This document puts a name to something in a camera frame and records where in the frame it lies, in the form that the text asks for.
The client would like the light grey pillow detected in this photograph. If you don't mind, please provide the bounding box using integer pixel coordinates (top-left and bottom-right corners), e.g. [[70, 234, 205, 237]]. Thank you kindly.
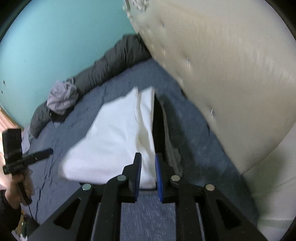
[[21, 126, 35, 154]]

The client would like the person left hand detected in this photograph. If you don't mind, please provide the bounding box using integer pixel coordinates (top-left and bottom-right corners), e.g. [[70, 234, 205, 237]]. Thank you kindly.
[[4, 171, 34, 209]]

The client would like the grey lilac garment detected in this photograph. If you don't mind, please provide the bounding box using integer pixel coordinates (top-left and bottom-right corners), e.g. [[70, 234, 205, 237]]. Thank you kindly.
[[47, 80, 79, 115]]

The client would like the cream tufted headboard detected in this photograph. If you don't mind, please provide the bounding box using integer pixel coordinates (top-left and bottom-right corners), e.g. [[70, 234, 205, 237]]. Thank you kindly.
[[122, 0, 296, 241]]

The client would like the person left dark sleeve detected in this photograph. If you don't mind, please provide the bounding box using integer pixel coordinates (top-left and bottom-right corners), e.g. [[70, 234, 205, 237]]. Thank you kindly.
[[1, 190, 21, 241]]

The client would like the blue bed sheet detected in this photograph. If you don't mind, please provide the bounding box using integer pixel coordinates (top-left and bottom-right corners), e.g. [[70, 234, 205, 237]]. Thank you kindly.
[[21, 58, 260, 241]]

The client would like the pink curtain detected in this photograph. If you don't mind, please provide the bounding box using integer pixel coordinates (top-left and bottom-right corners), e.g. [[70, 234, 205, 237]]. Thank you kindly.
[[0, 108, 23, 189]]

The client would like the white long sleeve shirt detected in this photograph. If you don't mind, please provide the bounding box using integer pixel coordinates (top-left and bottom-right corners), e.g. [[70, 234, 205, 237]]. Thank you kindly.
[[59, 87, 156, 189]]

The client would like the dark grey rolled duvet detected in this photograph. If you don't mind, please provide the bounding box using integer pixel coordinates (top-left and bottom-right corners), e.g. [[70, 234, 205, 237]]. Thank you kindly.
[[30, 34, 151, 138]]

